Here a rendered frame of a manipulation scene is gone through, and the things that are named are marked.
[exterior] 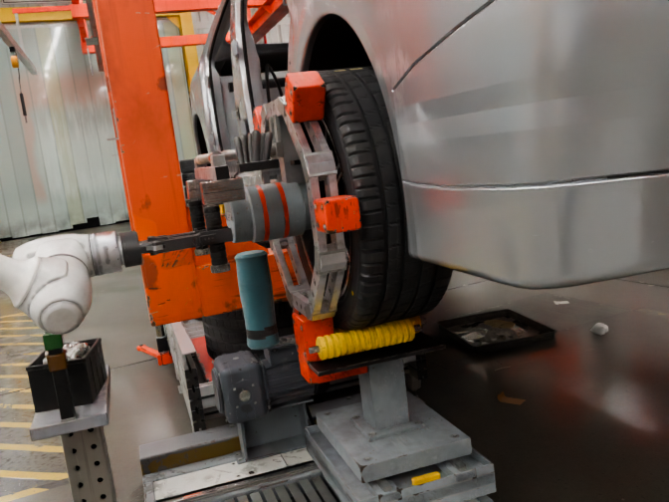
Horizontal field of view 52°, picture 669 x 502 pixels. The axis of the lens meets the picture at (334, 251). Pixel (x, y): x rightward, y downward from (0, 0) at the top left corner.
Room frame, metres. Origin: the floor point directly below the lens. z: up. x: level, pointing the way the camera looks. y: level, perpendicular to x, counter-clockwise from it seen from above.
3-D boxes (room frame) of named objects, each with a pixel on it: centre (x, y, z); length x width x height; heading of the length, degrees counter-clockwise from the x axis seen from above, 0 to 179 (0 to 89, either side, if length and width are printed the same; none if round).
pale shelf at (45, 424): (1.72, 0.71, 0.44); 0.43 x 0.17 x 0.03; 16
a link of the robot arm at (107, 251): (1.46, 0.48, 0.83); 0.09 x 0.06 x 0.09; 16
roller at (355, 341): (1.66, -0.05, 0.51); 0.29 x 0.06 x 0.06; 106
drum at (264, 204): (1.73, 0.15, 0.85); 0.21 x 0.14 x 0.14; 106
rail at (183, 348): (3.37, 0.85, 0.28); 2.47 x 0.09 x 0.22; 16
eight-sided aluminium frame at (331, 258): (1.75, 0.08, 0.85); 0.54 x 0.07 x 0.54; 16
